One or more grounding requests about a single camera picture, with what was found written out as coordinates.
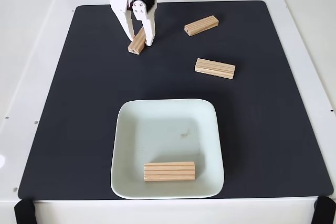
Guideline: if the grooved wooden block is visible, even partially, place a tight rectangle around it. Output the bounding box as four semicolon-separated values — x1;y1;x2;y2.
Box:
143;161;197;183
194;58;236;80
127;27;147;56
184;15;219;37

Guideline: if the pale green square plate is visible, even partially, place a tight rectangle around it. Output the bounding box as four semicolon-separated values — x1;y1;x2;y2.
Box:
110;99;225;200

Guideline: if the black table mat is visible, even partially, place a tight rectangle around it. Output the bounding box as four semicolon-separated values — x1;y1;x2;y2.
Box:
17;0;334;200

